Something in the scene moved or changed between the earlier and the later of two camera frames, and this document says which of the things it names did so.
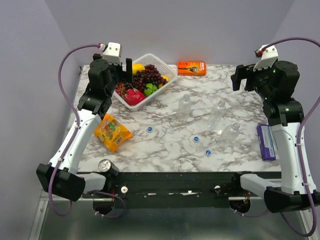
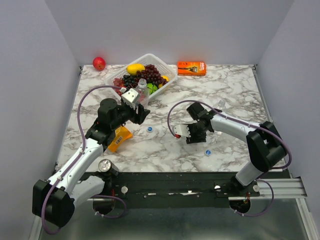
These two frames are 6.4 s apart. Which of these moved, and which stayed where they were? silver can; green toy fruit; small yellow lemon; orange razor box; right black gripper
Moved: right black gripper
Stayed: small yellow lemon; silver can; green toy fruit; orange razor box
